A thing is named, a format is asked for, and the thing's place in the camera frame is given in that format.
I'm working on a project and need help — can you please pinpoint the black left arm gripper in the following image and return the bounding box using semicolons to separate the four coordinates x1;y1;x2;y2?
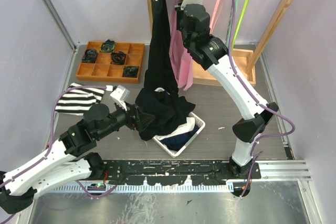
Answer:
97;100;156;141

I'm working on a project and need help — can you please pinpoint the plain black t shirt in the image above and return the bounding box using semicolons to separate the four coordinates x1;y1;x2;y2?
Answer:
135;88;196;141

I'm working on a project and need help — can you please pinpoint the pink hanger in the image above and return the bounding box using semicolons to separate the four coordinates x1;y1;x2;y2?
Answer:
209;0;225;34

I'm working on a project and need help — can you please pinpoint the navy blue t shirt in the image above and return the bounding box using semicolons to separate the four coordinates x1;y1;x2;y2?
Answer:
160;125;199;151

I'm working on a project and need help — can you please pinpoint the white t shirt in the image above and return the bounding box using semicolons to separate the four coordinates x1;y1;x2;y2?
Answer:
154;117;195;141

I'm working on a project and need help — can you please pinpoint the lime green hanger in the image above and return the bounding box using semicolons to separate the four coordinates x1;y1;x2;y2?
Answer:
232;0;250;47

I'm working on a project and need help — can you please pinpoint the mint green hanger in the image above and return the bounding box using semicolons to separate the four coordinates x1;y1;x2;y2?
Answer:
226;0;240;46

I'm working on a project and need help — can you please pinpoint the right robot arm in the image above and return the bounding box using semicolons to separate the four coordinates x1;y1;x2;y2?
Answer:
135;0;278;179

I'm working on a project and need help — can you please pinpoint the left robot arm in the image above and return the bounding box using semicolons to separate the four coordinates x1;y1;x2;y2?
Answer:
1;104;140;215

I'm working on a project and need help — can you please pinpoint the pink t shirt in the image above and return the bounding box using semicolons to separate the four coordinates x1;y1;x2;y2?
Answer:
169;0;193;91

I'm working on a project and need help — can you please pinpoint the black printed t shirt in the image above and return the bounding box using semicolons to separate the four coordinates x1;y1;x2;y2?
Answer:
144;0;179;94

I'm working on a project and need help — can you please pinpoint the rolled dark sock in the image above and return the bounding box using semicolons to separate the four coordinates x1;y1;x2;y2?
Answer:
123;66;139;78
81;49;98;63
100;39;116;53
111;51;127;65

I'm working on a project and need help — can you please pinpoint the white perforated plastic basket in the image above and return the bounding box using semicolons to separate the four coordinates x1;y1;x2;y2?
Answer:
152;112;205;158

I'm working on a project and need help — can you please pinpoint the orange wooden compartment tray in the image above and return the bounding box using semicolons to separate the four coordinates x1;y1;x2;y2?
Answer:
76;41;145;84

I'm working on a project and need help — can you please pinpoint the black white striped cloth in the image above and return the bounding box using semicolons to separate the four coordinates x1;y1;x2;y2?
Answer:
55;82;105;116

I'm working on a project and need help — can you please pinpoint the wooden clothes rack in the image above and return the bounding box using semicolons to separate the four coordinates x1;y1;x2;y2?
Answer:
147;0;292;86

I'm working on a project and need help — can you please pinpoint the grey slotted cable duct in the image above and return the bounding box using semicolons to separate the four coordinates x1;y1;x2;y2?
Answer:
49;182;234;193

